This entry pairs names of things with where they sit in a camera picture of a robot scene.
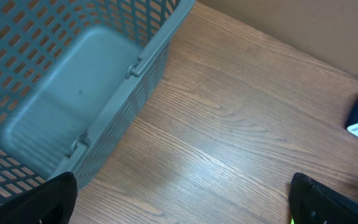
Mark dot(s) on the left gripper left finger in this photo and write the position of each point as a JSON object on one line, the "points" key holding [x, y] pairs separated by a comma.
{"points": [[52, 202]]}

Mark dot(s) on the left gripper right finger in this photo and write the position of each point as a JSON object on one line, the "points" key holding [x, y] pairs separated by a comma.
{"points": [[312, 202]]}

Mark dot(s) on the grey plastic shopping basket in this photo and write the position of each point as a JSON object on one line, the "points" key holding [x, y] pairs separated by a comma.
{"points": [[73, 76]]}

